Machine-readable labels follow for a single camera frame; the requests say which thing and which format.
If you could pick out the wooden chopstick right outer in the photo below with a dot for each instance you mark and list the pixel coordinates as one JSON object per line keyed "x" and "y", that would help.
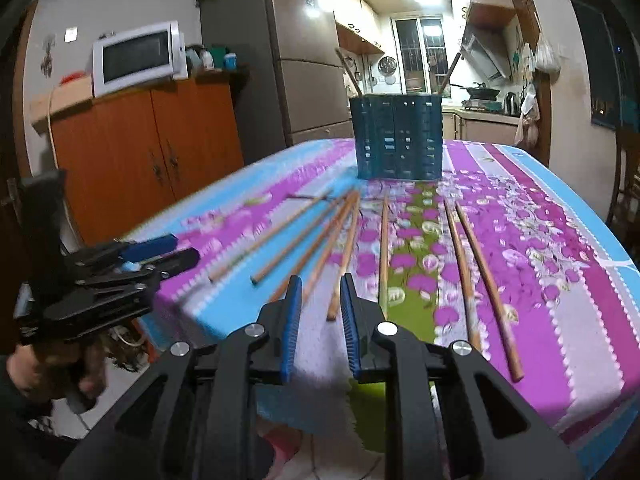
{"x": 508, "y": 340}

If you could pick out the chopstick in holder right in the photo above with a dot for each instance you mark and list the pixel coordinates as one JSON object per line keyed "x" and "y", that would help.
{"x": 451, "y": 69}

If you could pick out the wooden chopstick right inner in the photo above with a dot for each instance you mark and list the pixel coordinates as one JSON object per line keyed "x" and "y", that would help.
{"x": 471, "y": 318}

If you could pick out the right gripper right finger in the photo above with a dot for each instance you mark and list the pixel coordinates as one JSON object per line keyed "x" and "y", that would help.
{"x": 382, "y": 351}

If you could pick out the white microwave oven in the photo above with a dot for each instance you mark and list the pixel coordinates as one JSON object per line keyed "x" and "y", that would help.
{"x": 138, "y": 56}

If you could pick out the floral purple tablecloth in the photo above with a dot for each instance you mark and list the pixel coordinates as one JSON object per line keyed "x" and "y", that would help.
{"x": 570, "y": 289}

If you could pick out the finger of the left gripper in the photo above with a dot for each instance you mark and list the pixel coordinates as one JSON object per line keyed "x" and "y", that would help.
{"x": 106, "y": 255}
{"x": 160, "y": 267}

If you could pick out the wooden chopstick far left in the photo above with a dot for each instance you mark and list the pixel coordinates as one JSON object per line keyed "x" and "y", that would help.
{"x": 221, "y": 271}

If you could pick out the wooden chopstick centre left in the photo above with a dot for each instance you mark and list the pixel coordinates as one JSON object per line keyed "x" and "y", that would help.
{"x": 334, "y": 304}

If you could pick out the chopstick in holder left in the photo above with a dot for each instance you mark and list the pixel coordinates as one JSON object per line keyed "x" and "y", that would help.
{"x": 348, "y": 71}

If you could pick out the teal perforated utensil holder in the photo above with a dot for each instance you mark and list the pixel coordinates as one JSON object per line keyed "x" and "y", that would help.
{"x": 398, "y": 136}

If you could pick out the person's left hand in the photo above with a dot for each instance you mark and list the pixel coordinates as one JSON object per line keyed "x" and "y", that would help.
{"x": 44, "y": 372}

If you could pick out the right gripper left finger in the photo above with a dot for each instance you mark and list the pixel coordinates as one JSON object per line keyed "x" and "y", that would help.
{"x": 259, "y": 354}

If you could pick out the grey refrigerator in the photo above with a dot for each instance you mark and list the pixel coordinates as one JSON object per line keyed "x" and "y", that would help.
{"x": 295, "y": 90}

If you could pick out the chopstick in holder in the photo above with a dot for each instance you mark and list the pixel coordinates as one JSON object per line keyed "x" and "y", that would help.
{"x": 451, "y": 69}
{"x": 348, "y": 71}

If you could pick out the wooden chopstick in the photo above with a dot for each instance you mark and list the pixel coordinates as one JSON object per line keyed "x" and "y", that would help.
{"x": 332, "y": 247}
{"x": 471, "y": 318}
{"x": 334, "y": 304}
{"x": 323, "y": 245}
{"x": 508, "y": 340}
{"x": 292, "y": 244}
{"x": 383, "y": 272}
{"x": 221, "y": 271}

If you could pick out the orange wooden cabinet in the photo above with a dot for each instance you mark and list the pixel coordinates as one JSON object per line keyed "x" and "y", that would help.
{"x": 130, "y": 156}

